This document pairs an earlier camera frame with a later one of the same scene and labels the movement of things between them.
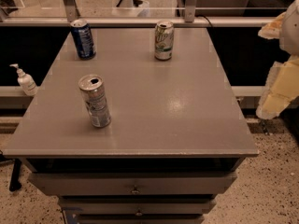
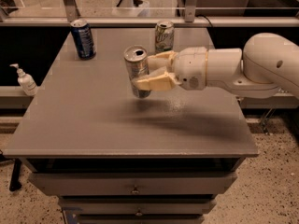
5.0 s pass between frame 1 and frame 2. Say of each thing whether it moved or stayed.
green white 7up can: stayed
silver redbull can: moved
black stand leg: stayed
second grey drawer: stayed
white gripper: moved
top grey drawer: stayed
